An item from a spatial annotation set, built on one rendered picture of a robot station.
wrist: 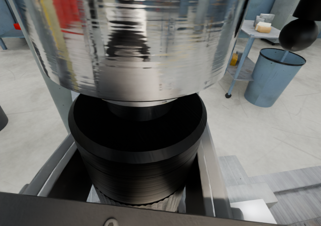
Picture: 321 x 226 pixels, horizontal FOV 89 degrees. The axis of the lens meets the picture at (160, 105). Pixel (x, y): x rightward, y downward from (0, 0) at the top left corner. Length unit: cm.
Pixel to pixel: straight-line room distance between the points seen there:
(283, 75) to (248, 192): 202
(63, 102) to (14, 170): 132
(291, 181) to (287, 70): 180
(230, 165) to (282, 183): 17
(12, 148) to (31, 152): 19
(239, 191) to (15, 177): 165
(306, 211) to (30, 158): 177
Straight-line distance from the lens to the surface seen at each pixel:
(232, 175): 41
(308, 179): 60
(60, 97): 55
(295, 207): 53
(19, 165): 184
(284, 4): 525
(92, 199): 52
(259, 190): 36
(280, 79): 232
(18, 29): 454
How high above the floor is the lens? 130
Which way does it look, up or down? 39 degrees down
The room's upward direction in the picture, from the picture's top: 4 degrees clockwise
